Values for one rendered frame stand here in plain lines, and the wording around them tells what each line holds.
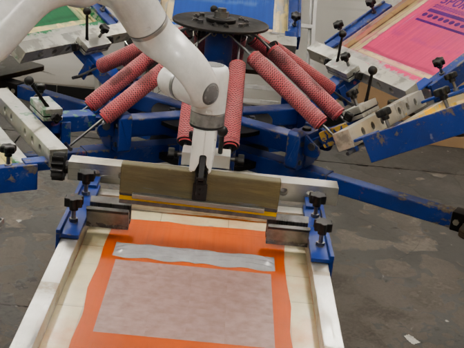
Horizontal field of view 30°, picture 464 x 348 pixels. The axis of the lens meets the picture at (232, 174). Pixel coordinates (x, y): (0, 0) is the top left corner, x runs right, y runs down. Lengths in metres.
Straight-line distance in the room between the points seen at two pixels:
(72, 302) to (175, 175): 0.38
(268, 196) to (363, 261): 2.37
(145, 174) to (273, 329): 0.47
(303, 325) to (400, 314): 2.15
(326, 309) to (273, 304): 0.12
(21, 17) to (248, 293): 0.73
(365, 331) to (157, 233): 1.79
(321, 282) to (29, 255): 2.39
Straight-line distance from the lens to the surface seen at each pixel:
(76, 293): 1.77
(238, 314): 1.74
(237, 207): 1.93
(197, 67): 1.71
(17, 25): 1.50
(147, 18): 1.66
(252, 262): 1.94
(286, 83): 2.54
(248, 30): 2.62
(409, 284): 4.14
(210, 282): 1.84
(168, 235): 2.03
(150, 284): 1.82
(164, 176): 1.92
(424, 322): 3.84
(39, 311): 1.64
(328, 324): 1.68
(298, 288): 1.86
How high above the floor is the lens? 1.82
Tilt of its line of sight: 21 degrees down
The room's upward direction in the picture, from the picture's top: 6 degrees clockwise
